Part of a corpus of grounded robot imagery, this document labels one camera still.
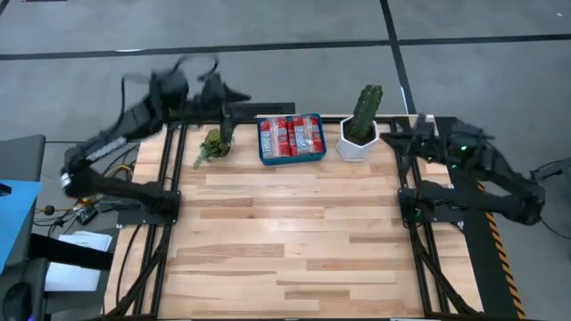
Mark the blue board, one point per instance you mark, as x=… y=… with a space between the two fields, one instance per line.
x=15 y=218

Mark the blue plastic basket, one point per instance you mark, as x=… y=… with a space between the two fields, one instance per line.
x=290 y=159

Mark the white hexagonal plant pot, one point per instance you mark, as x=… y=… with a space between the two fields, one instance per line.
x=357 y=151

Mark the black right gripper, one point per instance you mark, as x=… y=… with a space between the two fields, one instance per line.
x=435 y=142

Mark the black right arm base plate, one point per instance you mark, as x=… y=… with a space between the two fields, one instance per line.
x=446 y=214

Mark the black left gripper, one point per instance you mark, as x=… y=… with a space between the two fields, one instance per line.
x=214 y=98

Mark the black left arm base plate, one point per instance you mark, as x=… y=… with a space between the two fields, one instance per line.
x=134 y=216

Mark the black flat bar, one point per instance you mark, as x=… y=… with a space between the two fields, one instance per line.
x=67 y=252

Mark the white paper sheets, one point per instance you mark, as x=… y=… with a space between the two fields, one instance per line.
x=76 y=276

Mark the black mat with hazard stripes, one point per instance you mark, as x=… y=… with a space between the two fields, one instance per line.
x=482 y=249

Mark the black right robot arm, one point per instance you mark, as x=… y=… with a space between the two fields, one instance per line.
x=513 y=196

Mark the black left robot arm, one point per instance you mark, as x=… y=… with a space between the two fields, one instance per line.
x=134 y=118

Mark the red clear popcorn bag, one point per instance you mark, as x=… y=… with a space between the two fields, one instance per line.
x=273 y=138
x=314 y=134
x=298 y=136

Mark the small green succulent plant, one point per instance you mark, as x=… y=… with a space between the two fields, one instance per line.
x=209 y=149

